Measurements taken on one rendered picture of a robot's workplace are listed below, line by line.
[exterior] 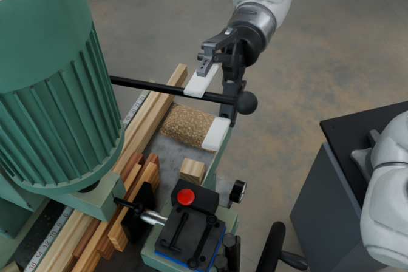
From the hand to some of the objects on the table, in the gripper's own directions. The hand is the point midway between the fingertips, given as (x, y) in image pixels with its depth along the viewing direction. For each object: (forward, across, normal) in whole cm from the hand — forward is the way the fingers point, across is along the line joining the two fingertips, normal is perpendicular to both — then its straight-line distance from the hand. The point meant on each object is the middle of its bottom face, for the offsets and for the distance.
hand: (204, 118), depth 66 cm
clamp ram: (+13, -21, -10) cm, 26 cm away
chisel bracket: (+14, -14, -22) cm, 29 cm away
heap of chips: (-12, -21, -12) cm, 27 cm away
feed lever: (0, -4, -28) cm, 28 cm away
